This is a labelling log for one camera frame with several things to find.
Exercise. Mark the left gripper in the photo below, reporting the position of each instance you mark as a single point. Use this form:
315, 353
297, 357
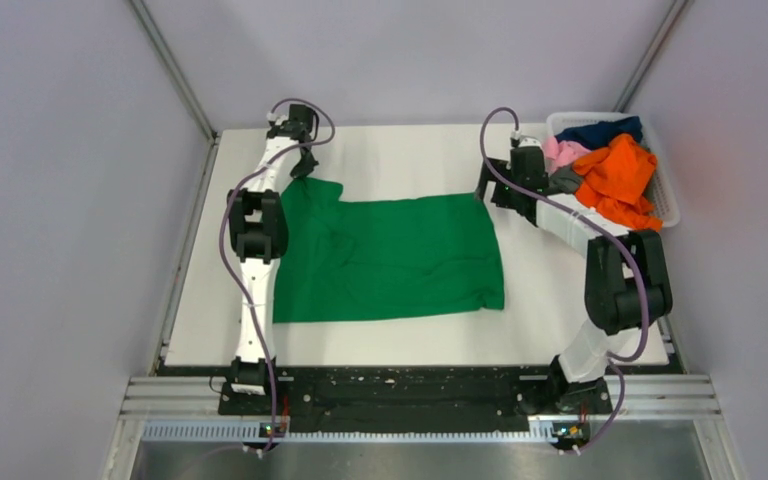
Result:
305, 169

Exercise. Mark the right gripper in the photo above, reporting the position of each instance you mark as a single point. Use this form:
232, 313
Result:
499, 200

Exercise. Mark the green t shirt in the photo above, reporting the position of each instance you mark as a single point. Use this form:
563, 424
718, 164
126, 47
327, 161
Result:
382, 260

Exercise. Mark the orange t shirt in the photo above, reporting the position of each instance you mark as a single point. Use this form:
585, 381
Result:
614, 180

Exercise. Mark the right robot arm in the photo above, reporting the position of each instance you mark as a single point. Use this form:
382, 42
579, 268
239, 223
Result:
626, 286

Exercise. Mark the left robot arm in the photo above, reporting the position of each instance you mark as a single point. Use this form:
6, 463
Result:
258, 233

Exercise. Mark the pink t shirt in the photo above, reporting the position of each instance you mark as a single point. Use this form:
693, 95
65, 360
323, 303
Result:
559, 154

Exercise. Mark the grey t shirt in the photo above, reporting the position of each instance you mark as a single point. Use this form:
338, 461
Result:
565, 180

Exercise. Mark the navy blue t shirt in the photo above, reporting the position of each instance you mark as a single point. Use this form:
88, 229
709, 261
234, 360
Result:
601, 134

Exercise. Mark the white plastic laundry basket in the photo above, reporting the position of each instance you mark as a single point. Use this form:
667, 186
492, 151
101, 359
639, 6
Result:
659, 191

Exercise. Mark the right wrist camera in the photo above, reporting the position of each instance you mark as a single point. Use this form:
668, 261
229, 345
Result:
520, 140

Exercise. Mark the aluminium frame rail left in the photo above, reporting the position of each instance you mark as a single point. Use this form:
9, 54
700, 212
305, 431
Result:
171, 67

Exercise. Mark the aluminium frame rail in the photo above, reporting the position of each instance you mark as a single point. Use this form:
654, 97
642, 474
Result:
171, 67
671, 20

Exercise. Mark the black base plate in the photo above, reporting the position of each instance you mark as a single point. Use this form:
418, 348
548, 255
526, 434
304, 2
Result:
403, 400

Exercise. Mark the aluminium frame rail right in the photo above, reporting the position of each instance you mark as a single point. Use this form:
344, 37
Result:
671, 20

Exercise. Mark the white cable duct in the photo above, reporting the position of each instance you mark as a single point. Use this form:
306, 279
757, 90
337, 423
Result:
215, 431

